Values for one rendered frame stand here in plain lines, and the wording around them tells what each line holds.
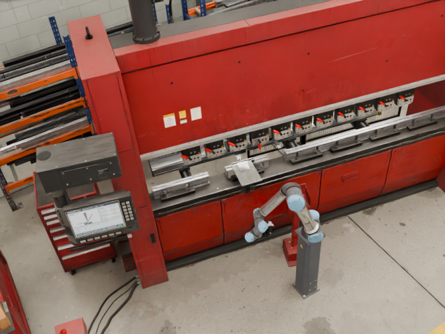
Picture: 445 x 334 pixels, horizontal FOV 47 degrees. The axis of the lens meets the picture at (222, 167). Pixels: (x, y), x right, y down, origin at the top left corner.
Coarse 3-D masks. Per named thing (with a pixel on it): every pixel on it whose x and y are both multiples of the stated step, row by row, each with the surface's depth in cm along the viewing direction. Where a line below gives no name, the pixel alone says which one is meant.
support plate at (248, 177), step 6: (234, 168) 445; (252, 168) 444; (240, 174) 439; (246, 174) 439; (252, 174) 438; (258, 174) 438; (240, 180) 434; (246, 180) 434; (252, 180) 433; (258, 180) 433
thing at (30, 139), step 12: (72, 108) 574; (48, 120) 558; (60, 120) 560; (72, 120) 553; (84, 120) 548; (12, 132) 553; (24, 132) 546; (36, 132) 542; (48, 132) 535; (60, 132) 542; (12, 144) 529; (24, 144) 528
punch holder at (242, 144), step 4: (236, 136) 424; (240, 136) 426; (244, 136) 427; (228, 140) 427; (232, 140) 426; (236, 140) 428; (240, 140) 429; (228, 144) 433; (240, 144) 432; (244, 144) 433; (228, 148) 437; (232, 148) 432; (236, 148) 433; (240, 148) 435; (244, 148) 436
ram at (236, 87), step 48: (240, 48) 372; (288, 48) 386; (336, 48) 401; (384, 48) 417; (432, 48) 434; (144, 96) 372; (192, 96) 385; (240, 96) 400; (288, 96) 416; (336, 96) 433; (144, 144) 399; (192, 144) 415
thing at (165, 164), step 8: (376, 112) 501; (312, 120) 490; (352, 120) 498; (312, 128) 486; (328, 128) 494; (248, 136) 478; (296, 136) 486; (248, 144) 473; (264, 144) 480; (176, 152) 468; (224, 152) 470; (232, 152) 474; (152, 160) 463; (160, 160) 461; (168, 160) 461; (176, 160) 460; (208, 160) 470; (152, 168) 454; (160, 168) 457; (168, 168) 460; (176, 168) 463
